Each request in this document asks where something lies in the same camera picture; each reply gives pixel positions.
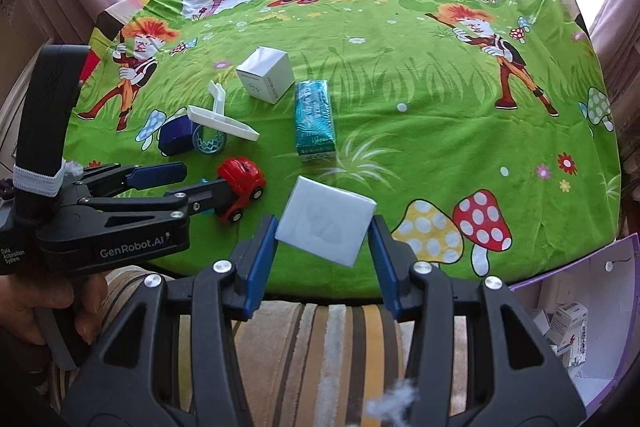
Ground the white carton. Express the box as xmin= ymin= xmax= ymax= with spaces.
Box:
xmin=531 ymin=309 xmax=552 ymax=340

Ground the white box with blotch print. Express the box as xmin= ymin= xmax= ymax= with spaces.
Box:
xmin=275 ymin=175 xmax=377 ymax=268

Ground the teal box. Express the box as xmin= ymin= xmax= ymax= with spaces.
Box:
xmin=294 ymin=79 xmax=337 ymax=162

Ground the person's left hand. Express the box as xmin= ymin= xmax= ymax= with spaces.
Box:
xmin=0 ymin=271 xmax=108 ymax=349

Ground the white fluff tuft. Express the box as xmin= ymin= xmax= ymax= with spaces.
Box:
xmin=365 ymin=377 xmax=418 ymax=423

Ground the red toy car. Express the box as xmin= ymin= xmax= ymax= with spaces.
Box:
xmin=216 ymin=157 xmax=267 ymax=224

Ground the dark blue box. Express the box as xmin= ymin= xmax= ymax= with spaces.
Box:
xmin=158 ymin=116 xmax=197 ymax=156

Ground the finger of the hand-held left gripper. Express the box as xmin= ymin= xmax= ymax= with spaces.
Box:
xmin=75 ymin=162 xmax=188 ymax=198
xmin=85 ymin=178 xmax=236 ymax=220

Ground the purple storage box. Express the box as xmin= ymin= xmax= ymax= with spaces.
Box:
xmin=507 ymin=232 xmax=640 ymax=413

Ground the blue white toy piece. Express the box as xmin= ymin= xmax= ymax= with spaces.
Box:
xmin=187 ymin=80 xmax=261 ymax=142

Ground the white box blue red label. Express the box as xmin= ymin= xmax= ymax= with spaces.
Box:
xmin=547 ymin=302 xmax=590 ymax=348

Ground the white cube box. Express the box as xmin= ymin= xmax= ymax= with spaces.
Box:
xmin=236 ymin=48 xmax=294 ymax=104

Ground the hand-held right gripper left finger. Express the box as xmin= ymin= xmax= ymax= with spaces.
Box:
xmin=62 ymin=214 xmax=281 ymax=427

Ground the teal ring cup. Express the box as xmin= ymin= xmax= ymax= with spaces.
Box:
xmin=192 ymin=123 xmax=228 ymax=156

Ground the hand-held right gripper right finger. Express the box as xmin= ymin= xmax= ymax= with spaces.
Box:
xmin=367 ymin=214 xmax=586 ymax=427

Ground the green printed blanket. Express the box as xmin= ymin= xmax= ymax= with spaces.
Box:
xmin=67 ymin=0 xmax=623 ymax=300

